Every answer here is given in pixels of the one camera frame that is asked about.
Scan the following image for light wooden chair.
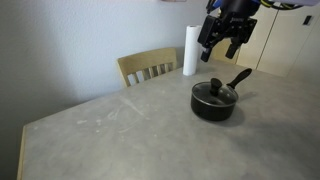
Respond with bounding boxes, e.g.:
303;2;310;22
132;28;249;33
116;47;178;88

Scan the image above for cream cabinet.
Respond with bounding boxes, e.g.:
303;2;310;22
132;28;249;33
213;0;320;78

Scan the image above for black cabinet handle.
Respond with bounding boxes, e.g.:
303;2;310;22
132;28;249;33
302;14;314;27

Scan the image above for black pot with handle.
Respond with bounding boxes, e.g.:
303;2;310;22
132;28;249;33
190;68;253;122

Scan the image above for glass lid with black knob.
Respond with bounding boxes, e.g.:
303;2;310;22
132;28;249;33
192;77;240;107

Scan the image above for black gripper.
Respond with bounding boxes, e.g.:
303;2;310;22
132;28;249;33
197;0;262;63

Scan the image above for yellow and black cables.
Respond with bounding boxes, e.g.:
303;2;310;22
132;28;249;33
259;0;304;10

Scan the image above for white paper towel roll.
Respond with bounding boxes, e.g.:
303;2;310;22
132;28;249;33
182;24;204;77

